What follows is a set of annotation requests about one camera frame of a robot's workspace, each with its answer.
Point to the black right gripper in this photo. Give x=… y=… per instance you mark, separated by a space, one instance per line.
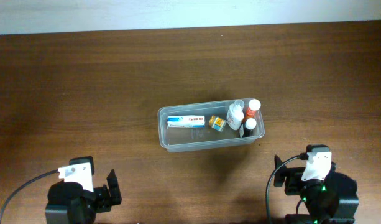
x=291 y=179

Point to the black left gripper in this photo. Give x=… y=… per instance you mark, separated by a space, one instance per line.
x=105 y=194

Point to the black bottle white cap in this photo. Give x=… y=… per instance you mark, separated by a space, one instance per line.
x=247 y=128

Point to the white spray bottle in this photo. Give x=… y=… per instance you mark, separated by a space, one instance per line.
x=235 y=115

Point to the orange bottle white cap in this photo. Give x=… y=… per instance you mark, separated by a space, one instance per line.
x=253 y=106

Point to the gold lid balm jar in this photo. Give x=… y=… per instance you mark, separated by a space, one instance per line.
x=217 y=123

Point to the white blue medicine box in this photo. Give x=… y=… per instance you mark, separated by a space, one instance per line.
x=189 y=121

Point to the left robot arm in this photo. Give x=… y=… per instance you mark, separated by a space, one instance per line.
x=75 y=200

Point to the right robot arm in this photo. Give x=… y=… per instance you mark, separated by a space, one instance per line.
x=326 y=196

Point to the clear plastic container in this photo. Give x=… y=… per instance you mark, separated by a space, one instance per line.
x=193 y=139

